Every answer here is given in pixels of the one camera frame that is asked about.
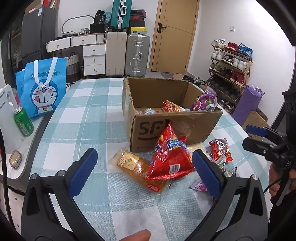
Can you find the purple rolled mat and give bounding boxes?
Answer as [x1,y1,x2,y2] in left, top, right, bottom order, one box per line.
[231,83,265,126]

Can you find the green soda can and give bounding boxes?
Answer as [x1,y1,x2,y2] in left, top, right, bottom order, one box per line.
[14,106,34,137]

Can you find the small earbud case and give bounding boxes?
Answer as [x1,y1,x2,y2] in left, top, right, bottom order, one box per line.
[9,150,23,169]

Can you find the beige suitcase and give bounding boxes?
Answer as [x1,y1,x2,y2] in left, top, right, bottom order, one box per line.
[106,32,127,77]

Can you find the person's left hand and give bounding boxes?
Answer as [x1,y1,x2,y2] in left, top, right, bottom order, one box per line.
[120,230,151,241]

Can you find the red triangular chip bag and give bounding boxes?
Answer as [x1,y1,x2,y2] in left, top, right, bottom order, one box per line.
[147,124,195,180]

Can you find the teal suitcase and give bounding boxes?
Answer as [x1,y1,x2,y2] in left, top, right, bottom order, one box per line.
[109,0,132,32]

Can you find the stacked shoe boxes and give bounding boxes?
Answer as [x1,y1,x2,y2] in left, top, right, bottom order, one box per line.
[129,9,147,35]

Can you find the woven laundry basket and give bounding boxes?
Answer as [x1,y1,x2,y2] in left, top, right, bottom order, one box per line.
[62,52,81,84]

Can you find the silver suitcase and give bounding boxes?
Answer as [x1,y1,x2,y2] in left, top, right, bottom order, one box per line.
[125,34,150,77]

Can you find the white drawer cabinet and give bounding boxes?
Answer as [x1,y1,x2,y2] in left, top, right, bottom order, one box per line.
[46,33,106,76]

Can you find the brown cardboard box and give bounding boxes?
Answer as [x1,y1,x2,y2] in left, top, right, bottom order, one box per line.
[122,78,223,153]

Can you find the wooden shoe rack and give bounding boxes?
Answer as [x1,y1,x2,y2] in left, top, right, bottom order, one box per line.
[207,38,253,113]

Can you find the clear pastry packet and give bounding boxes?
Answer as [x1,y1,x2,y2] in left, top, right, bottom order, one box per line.
[187,143,212,162]

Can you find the wooden door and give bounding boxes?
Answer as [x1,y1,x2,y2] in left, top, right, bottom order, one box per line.
[149,0,200,74]

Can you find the purple white snack bag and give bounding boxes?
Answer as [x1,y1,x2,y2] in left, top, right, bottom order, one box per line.
[190,178,207,192]

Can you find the cardboard box on floor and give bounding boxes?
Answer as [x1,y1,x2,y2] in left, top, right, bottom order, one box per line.
[242,108,269,131]

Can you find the black refrigerator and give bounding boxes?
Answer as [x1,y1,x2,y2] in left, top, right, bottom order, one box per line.
[8,6,57,73]

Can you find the large white red noodle bag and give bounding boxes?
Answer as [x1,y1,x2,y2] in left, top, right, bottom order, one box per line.
[137,100,187,115]

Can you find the orange bread packet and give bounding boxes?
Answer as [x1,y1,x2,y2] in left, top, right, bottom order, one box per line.
[109,149,171,200]

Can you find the person's right hand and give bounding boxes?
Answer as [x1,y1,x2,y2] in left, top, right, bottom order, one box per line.
[268,163,296,196]

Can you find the red Oreo cookie packet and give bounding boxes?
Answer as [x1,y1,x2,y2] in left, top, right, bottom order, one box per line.
[209,138,233,163]

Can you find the blue Doraemon tote bag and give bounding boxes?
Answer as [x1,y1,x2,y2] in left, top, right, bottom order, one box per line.
[16,57,67,118]

